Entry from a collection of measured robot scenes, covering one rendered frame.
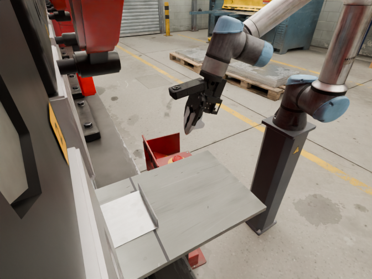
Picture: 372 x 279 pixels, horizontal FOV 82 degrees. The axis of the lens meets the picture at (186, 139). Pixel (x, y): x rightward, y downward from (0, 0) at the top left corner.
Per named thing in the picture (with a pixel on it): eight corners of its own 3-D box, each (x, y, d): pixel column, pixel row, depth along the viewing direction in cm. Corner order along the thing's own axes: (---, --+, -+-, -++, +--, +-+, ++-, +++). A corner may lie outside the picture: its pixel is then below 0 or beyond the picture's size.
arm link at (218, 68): (213, 59, 58) (199, 52, 64) (207, 76, 60) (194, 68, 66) (233, 66, 62) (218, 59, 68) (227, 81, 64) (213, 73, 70)
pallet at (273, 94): (305, 89, 343) (308, 80, 335) (274, 101, 305) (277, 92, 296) (247, 70, 423) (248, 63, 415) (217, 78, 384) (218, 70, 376)
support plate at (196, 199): (265, 210, 36) (267, 206, 36) (109, 298, 26) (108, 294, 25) (207, 153, 49) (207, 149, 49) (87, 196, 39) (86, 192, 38)
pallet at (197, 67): (230, 67, 442) (230, 60, 434) (197, 73, 409) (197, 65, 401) (198, 55, 527) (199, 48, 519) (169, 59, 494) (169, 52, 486)
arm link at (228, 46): (253, 25, 56) (226, 13, 53) (236, 66, 61) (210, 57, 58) (239, 24, 63) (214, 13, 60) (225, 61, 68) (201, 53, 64)
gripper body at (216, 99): (216, 117, 69) (231, 81, 64) (194, 113, 65) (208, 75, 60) (205, 107, 75) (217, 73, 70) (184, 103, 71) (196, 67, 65)
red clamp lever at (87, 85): (99, 95, 36) (84, 32, 31) (73, 100, 35) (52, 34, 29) (97, 92, 38) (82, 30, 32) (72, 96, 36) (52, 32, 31)
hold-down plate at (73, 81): (84, 97, 103) (83, 91, 101) (73, 99, 101) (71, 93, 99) (77, 79, 125) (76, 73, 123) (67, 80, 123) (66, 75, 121)
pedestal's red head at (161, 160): (200, 189, 84) (201, 153, 73) (161, 202, 78) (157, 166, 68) (180, 159, 99) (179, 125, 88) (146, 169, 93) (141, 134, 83)
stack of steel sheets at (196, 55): (223, 59, 437) (224, 56, 434) (198, 63, 412) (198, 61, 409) (197, 50, 508) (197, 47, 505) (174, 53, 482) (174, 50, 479)
